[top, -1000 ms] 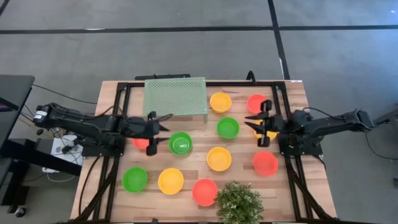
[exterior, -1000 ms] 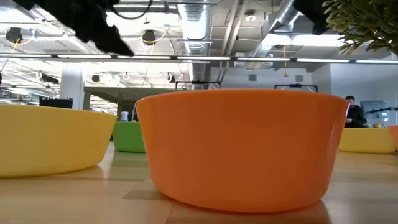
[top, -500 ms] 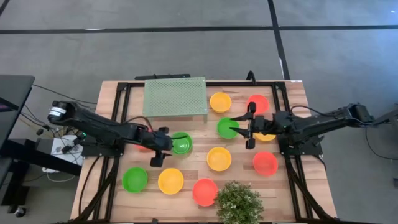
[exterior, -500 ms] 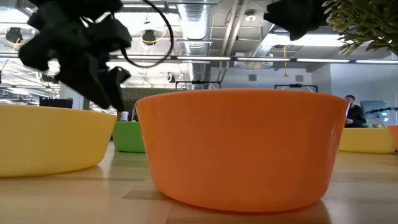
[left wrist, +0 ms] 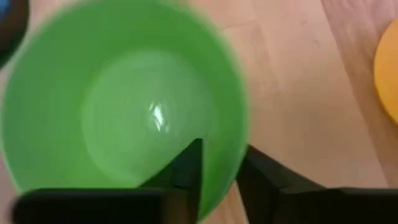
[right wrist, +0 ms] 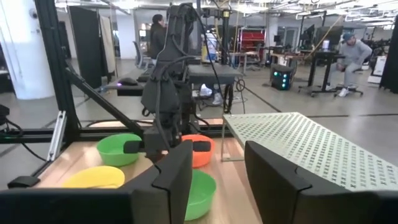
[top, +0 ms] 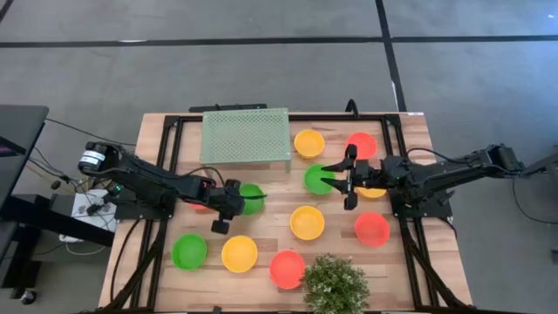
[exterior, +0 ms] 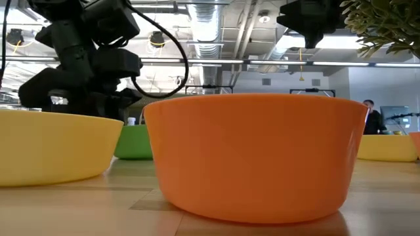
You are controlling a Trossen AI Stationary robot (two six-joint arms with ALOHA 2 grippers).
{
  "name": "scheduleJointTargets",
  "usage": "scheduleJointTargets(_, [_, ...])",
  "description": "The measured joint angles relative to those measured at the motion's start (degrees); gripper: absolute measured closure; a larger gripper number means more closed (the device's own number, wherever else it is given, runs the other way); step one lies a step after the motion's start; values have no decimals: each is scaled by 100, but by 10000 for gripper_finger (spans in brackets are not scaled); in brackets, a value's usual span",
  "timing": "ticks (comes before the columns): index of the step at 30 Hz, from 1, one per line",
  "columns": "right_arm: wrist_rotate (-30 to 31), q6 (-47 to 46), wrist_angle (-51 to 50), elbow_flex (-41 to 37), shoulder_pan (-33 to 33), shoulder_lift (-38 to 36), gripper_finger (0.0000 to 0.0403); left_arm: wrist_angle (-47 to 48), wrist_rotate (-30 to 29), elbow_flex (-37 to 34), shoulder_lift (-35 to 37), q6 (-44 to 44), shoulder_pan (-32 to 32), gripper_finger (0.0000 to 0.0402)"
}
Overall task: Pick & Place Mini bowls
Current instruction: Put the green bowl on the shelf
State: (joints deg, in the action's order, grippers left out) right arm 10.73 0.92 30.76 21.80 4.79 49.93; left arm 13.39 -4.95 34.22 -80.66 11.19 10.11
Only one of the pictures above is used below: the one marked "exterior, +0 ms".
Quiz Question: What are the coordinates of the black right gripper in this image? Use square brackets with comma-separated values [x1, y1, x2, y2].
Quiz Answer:
[276, 0, 345, 49]

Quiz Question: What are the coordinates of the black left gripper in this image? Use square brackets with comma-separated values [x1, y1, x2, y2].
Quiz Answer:
[18, 67, 144, 121]

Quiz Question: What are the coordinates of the green plastic mini bowl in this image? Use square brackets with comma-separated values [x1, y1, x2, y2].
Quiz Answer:
[114, 124, 154, 161]

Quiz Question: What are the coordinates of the yellow plastic mini bowl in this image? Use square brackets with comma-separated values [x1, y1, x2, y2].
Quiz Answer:
[0, 109, 125, 187]
[356, 134, 419, 163]

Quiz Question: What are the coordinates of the orange plastic mini bowl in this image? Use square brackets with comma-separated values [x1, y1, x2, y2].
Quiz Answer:
[409, 131, 420, 161]
[142, 93, 369, 225]

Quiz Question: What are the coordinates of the long linear ceiling light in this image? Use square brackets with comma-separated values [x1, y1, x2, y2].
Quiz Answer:
[0, 55, 420, 68]

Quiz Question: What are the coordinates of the artificial green leafy plant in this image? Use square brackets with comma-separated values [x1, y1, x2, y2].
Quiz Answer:
[339, 0, 420, 60]

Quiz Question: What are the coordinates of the person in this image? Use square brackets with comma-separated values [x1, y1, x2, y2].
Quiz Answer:
[362, 99, 388, 136]

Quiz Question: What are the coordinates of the computer monitor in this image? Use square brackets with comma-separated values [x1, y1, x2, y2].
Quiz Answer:
[379, 105, 411, 126]

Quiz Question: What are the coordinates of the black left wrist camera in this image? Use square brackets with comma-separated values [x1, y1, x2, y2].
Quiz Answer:
[91, 49, 144, 79]

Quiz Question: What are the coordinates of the large smooth silver duct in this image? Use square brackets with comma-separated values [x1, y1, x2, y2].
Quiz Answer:
[259, 44, 298, 71]

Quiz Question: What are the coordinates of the yellow hanging ceiling cord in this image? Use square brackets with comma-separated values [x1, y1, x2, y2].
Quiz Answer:
[297, 47, 305, 82]

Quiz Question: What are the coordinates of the black metal frame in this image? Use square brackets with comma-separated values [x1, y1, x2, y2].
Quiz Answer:
[289, 88, 337, 98]

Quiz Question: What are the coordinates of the black ceiling fixture yellow cable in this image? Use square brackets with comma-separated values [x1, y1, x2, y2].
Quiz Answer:
[149, 31, 167, 49]
[6, 28, 26, 47]

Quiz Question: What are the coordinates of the black left wrist camera cable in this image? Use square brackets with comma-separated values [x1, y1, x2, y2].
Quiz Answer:
[124, 1, 190, 99]

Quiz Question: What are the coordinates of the silver corrugated ventilation duct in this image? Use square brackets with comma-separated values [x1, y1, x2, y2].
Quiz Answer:
[186, 0, 226, 87]

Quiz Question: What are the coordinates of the thin black hanging cable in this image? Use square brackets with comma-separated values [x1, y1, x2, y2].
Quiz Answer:
[0, 0, 12, 88]

